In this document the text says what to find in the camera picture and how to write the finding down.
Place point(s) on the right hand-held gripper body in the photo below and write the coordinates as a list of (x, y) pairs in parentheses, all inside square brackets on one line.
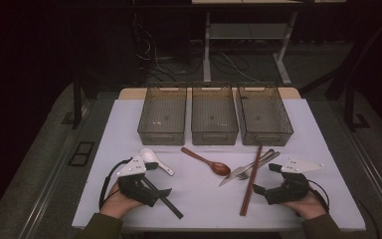
[(288, 191)]

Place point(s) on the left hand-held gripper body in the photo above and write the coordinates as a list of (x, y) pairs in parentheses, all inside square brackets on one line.
[(136, 187)]

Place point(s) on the brown wooden spoon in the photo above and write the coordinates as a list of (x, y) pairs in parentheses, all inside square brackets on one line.
[(220, 168)]

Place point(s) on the translucent brown storage bin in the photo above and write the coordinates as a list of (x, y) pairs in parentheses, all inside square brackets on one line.
[(265, 114), (214, 113), (162, 113)]

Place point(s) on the person's left hand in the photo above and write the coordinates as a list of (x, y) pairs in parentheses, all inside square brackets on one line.
[(117, 204)]

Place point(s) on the person's right hand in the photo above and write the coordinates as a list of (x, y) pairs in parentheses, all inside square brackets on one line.
[(306, 207)]

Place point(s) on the metal fork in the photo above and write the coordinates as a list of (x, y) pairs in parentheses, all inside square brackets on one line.
[(272, 158)]

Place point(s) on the metal table knife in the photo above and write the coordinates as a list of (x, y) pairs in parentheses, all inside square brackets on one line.
[(232, 177)]

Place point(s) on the white table cover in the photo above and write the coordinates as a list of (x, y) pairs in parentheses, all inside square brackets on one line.
[(195, 202)]

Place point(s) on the black floor socket plate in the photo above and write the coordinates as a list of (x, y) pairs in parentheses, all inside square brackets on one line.
[(81, 154)]

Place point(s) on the black metal stand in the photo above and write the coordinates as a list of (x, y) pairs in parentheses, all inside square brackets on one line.
[(77, 106), (349, 106)]

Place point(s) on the metal floor rail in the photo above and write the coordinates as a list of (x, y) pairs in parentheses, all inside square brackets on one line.
[(375, 176), (50, 186)]

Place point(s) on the white metal frame desk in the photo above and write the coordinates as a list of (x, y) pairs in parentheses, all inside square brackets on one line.
[(207, 49)]

